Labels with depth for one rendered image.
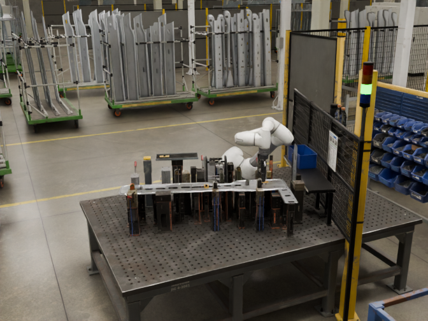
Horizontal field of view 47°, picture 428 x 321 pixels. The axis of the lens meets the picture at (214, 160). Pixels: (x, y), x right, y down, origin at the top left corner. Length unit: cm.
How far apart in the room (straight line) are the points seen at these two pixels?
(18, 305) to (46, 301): 23
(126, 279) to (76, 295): 127
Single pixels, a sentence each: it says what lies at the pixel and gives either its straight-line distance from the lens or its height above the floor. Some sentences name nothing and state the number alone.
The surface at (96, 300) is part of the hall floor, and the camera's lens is 458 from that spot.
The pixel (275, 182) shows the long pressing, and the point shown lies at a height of 100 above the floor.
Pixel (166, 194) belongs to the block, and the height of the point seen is 103.
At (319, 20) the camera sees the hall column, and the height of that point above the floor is 187.
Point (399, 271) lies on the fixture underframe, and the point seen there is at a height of 20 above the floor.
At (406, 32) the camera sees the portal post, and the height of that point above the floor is 190.
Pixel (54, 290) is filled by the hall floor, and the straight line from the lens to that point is 481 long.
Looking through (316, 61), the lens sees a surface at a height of 166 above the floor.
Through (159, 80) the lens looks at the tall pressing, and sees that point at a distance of 1128.
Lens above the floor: 253
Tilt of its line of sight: 19 degrees down
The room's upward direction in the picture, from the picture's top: 1 degrees counter-clockwise
